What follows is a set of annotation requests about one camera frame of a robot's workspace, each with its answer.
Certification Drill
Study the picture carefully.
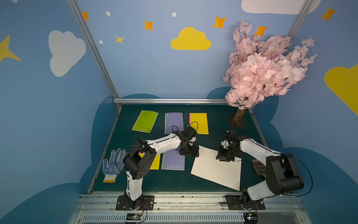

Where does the white lined notebook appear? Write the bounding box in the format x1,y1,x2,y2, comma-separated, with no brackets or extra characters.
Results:
165,113,184,134

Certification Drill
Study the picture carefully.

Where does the green cover notebook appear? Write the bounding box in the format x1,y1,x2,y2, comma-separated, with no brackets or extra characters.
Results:
132,110,158,133

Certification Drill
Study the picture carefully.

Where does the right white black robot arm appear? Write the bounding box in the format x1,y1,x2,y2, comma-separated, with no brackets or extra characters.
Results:
216,129,304,204

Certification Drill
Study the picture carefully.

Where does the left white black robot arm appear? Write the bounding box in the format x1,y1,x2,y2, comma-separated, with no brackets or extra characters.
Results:
123,126,199,204

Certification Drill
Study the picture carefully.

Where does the right controller board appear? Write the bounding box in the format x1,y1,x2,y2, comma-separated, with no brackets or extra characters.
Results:
243,213,258,224

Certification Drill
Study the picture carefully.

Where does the controller board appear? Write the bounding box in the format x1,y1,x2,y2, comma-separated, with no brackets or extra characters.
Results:
243,213,258,224
125,213,143,224

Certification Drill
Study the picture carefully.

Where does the white blue dotted work glove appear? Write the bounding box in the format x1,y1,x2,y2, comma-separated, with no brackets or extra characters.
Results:
102,149,126,183

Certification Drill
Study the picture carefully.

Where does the left controller board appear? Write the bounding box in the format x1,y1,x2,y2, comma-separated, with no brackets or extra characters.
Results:
125,213,143,224

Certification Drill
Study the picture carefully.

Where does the pink cherry blossom tree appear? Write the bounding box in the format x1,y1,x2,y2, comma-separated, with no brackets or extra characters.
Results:
223,21,316,120

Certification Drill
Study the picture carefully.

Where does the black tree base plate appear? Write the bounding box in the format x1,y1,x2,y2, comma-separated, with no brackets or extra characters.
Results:
227,113,248,127

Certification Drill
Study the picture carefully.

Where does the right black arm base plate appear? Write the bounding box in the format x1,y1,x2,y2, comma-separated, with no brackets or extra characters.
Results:
224,195,266,211

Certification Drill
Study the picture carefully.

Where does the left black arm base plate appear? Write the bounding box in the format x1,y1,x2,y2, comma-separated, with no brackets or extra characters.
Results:
115,194,154,211

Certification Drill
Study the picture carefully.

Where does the aluminium rail frame front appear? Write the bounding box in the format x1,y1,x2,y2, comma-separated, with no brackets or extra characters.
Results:
69,192,312,224

